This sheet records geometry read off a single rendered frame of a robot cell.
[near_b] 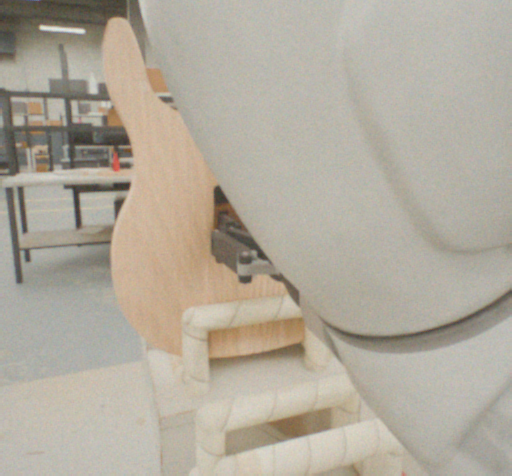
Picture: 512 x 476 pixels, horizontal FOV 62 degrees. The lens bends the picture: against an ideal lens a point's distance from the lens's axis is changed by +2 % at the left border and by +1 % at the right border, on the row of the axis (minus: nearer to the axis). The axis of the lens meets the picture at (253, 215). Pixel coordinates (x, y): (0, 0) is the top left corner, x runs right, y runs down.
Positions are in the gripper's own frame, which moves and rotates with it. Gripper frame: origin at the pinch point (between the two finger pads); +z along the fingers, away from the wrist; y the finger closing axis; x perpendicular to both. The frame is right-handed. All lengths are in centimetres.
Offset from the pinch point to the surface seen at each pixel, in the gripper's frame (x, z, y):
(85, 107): 61, 1247, -61
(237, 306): -10.0, 0.5, -2.6
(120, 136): 0, 481, 0
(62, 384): -30.0, 23.7, -26.0
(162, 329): -12.8, 2.9, -11.6
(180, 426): -22.5, -2.7, -10.6
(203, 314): -10.3, 0.1, -7.0
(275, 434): -26.7, -2.7, 1.3
